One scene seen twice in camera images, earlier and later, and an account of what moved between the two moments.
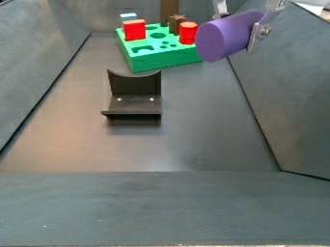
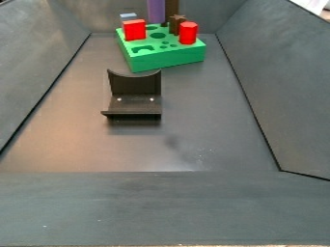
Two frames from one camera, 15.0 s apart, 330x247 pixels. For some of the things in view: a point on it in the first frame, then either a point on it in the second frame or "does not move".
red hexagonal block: x=188 y=29 does not move
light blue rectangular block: x=128 y=16 does not move
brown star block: x=175 y=21 does not move
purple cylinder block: x=225 y=36 → x=156 y=12
